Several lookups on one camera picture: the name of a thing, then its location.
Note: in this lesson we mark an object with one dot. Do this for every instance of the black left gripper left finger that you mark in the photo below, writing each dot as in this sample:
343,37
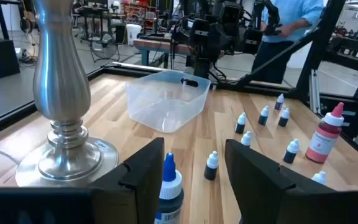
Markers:
129,199

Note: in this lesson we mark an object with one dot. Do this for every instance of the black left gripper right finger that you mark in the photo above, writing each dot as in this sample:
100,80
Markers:
259,196

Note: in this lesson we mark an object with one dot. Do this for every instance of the large blue-tip food coloring bottle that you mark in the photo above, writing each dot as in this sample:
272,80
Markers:
170,189

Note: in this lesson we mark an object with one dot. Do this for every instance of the small dark food coloring bottle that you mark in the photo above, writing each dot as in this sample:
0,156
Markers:
263,119
246,138
211,172
283,121
240,127
290,155
278,105

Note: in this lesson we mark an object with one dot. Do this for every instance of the large red-tip food coloring bottle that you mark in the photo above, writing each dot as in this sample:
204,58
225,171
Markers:
323,143

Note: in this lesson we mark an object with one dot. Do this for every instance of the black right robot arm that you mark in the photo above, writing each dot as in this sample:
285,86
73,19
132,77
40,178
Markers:
202,62

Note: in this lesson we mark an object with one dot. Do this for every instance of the clear plastic bin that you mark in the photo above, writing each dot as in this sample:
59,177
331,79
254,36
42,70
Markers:
154,109

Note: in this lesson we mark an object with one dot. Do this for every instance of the silver aluminium bars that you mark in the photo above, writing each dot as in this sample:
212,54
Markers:
314,90

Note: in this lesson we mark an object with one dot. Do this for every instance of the silver table lamp white shade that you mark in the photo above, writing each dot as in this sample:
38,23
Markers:
61,77

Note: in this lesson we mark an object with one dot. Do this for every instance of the floor fan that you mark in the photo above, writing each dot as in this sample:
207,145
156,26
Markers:
104,49

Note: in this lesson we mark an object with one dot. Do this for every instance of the wooden workbench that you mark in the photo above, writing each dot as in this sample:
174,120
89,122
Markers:
154,45

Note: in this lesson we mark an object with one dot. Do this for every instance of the white bucket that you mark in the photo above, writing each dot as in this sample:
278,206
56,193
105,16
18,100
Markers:
133,34

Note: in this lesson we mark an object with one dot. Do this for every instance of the person's hand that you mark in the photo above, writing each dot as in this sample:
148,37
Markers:
286,31

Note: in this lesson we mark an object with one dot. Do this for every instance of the person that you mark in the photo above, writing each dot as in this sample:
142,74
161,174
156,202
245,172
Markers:
291,12

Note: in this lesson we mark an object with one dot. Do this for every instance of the black computer tower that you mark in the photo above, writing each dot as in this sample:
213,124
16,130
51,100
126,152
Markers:
2,59

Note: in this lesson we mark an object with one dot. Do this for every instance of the black background desk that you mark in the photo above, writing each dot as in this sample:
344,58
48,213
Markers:
92,12

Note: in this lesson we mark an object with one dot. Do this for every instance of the black aluminium table frame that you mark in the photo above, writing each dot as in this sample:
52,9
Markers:
269,87

